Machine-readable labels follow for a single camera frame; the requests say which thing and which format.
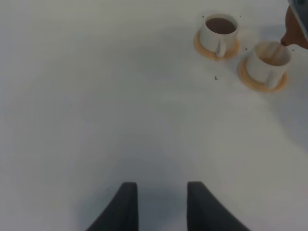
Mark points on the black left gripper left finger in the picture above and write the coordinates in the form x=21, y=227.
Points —
x=121, y=214

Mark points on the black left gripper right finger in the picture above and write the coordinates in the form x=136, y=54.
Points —
x=206, y=213

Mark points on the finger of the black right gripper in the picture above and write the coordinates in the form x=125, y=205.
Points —
x=300, y=10

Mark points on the brown clay teapot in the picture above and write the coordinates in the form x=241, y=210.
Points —
x=293, y=34

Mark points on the white teacup near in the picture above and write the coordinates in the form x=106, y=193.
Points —
x=268, y=62

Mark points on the white teacup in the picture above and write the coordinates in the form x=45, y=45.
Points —
x=218, y=33
x=268, y=62

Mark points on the white teacup far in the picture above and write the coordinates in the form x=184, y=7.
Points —
x=218, y=33

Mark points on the orange saucer near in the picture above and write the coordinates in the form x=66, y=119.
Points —
x=255, y=85

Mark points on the orange saucer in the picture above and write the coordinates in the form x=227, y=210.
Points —
x=255, y=85
x=204, y=52

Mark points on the orange saucer far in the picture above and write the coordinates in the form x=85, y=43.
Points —
x=204, y=52

